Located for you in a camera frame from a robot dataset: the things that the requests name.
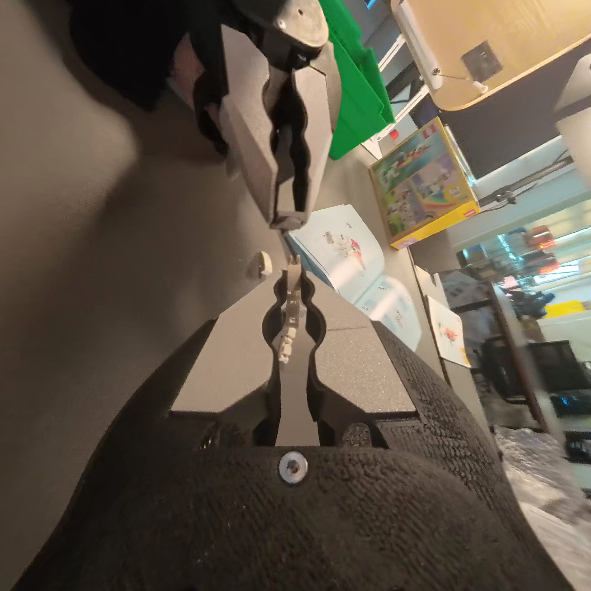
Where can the black table socket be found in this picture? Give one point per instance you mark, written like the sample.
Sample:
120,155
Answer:
482,60

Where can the green plastic bin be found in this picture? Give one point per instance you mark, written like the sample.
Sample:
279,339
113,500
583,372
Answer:
355,78

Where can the open lego instruction booklet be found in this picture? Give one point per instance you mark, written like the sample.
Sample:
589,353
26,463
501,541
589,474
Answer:
344,249

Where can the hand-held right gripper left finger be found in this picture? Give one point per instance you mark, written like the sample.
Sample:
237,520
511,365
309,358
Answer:
226,360

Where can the white table leg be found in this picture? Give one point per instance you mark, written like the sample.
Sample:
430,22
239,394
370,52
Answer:
418,41

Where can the colourful lego set box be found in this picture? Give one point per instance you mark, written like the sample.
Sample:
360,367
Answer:
424,184

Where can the small white lego piece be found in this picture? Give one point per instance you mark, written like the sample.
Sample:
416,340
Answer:
264,264

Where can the light wooden table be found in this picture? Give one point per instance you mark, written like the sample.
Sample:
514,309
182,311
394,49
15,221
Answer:
531,27

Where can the clear plastic bag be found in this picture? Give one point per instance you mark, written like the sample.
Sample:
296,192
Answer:
545,489

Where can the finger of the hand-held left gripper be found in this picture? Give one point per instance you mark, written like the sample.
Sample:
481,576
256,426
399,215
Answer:
247,120
323,106

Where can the closed white leaflet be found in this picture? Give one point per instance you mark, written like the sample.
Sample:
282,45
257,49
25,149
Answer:
450,332

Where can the black storage crate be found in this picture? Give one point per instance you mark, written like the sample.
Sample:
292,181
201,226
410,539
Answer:
549,369

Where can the white and grey lego leg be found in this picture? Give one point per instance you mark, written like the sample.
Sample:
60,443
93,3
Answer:
292,295

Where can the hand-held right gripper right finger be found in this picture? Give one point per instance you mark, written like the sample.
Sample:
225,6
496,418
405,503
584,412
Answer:
364,369

